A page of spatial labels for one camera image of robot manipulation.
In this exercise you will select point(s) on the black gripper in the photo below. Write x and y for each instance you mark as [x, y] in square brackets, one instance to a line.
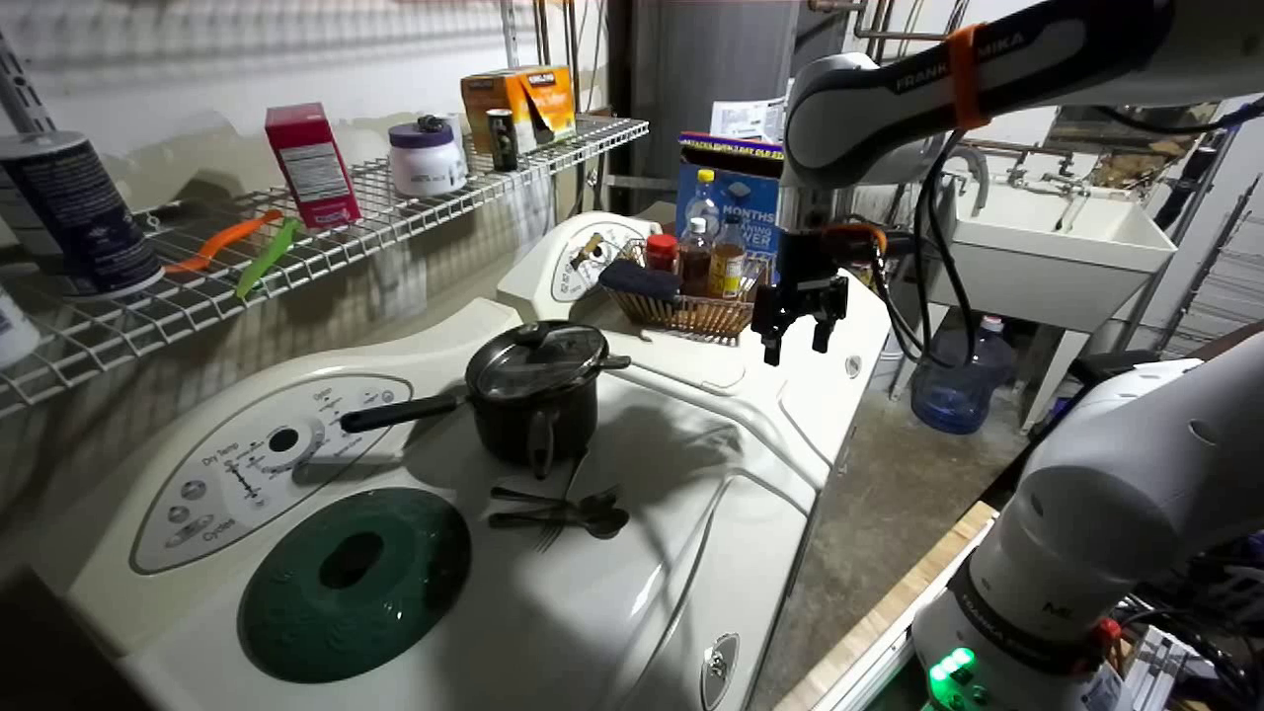
[808, 285]

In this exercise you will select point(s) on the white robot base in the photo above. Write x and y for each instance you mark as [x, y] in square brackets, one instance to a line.
[1148, 472]

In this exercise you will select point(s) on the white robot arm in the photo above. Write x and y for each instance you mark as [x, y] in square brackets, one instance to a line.
[1051, 53]

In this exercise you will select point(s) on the white left washing machine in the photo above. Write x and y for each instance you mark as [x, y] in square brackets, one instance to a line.
[488, 517]

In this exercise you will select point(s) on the wicker basket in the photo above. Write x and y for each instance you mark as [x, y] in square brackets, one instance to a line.
[686, 313]

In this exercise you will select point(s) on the clear plastic bottle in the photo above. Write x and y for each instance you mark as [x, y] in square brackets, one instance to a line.
[699, 235]

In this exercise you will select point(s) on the red capped bottle in basket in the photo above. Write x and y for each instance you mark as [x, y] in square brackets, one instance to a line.
[660, 250]

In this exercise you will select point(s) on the blue detergent box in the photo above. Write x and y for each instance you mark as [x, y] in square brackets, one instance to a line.
[744, 189]

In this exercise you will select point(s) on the blue water jug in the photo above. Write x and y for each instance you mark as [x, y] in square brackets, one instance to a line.
[956, 380]

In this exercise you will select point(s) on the black cooking pot with lid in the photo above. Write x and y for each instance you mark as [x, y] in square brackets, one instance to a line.
[532, 392]

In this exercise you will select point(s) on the white utility sink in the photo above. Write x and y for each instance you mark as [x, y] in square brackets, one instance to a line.
[1065, 261]

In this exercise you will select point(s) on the orange cardboard box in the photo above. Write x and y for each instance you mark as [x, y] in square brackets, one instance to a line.
[537, 105]

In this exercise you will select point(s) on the small dark bottle on shelf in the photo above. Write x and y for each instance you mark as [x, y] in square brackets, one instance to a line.
[502, 140]

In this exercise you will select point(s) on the white jar purple lid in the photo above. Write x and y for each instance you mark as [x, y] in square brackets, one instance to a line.
[429, 161]

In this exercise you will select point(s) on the green round washer lid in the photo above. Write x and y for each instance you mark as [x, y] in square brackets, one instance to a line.
[351, 585]

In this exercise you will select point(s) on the green tool on shelf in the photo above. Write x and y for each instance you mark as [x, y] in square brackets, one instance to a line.
[265, 257]

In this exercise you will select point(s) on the red cardboard box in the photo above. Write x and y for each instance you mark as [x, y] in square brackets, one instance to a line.
[312, 165]

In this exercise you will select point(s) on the orange tool on shelf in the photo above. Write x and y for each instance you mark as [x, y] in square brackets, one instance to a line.
[220, 243]

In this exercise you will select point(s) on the dark spray can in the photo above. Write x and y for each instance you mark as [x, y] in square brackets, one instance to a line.
[70, 214]

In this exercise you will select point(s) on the wire wall shelf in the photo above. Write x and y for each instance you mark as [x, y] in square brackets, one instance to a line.
[92, 339]

